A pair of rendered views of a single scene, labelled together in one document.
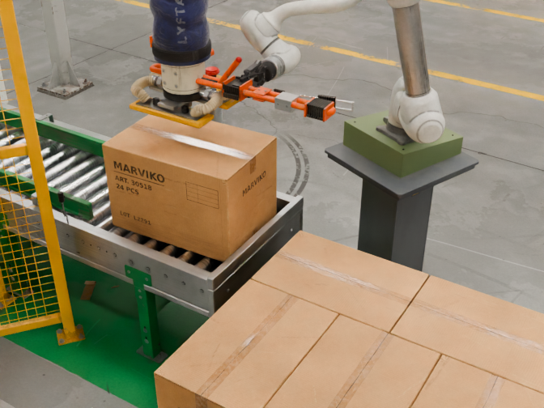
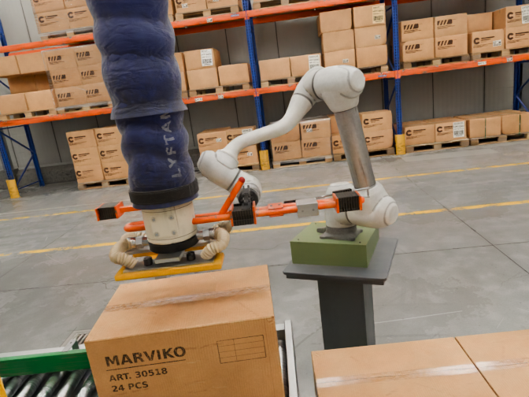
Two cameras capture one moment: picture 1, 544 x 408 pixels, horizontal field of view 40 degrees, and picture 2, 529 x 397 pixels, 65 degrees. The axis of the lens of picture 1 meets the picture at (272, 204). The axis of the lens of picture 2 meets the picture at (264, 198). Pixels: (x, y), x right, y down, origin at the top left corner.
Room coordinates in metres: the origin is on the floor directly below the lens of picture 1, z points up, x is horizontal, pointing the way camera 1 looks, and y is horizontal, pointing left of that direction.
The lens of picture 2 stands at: (1.36, 0.73, 1.64)
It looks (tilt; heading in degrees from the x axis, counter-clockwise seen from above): 15 degrees down; 331
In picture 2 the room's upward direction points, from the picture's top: 7 degrees counter-clockwise
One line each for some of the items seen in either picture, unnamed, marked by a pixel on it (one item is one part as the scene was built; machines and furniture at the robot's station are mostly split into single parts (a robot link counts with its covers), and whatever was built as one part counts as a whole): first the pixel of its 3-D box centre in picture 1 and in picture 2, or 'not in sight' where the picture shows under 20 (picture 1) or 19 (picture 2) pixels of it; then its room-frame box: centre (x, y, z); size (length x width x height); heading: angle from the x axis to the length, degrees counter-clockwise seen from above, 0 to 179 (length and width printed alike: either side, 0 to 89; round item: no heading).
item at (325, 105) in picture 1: (319, 109); (346, 202); (2.40, -0.17, 1.24); 0.08 x 0.07 x 0.05; 59
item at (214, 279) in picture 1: (258, 239); (292, 377); (2.52, 0.05, 0.58); 0.70 x 0.03 x 0.06; 148
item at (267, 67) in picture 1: (261, 74); (248, 200); (2.71, 0.04, 1.24); 0.09 x 0.07 x 0.08; 150
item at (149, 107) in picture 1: (170, 108); (170, 261); (2.63, 0.39, 1.13); 0.34 x 0.10 x 0.05; 59
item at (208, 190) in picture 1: (193, 182); (196, 346); (2.71, 0.34, 0.75); 0.60 x 0.40 x 0.40; 62
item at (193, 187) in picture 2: (182, 46); (164, 189); (2.71, 0.34, 1.35); 0.23 x 0.23 x 0.04
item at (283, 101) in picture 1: (286, 102); (306, 207); (2.47, -0.05, 1.23); 0.07 x 0.07 x 0.04; 59
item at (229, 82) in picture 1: (237, 87); (243, 213); (2.58, 0.13, 1.24); 0.10 x 0.08 x 0.06; 149
